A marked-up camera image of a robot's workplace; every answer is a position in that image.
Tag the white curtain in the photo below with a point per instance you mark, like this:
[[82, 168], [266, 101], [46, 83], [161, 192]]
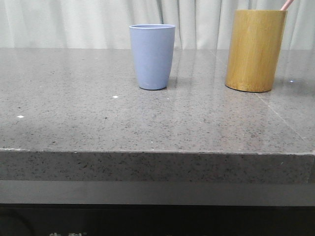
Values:
[[104, 24]]

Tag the dark cabinet under counter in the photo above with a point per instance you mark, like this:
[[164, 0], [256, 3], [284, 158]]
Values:
[[112, 208]]

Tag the bamboo cylindrical holder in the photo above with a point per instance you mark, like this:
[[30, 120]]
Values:
[[254, 49]]

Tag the blue plastic cup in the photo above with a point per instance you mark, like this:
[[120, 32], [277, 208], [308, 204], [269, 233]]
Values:
[[152, 47]]

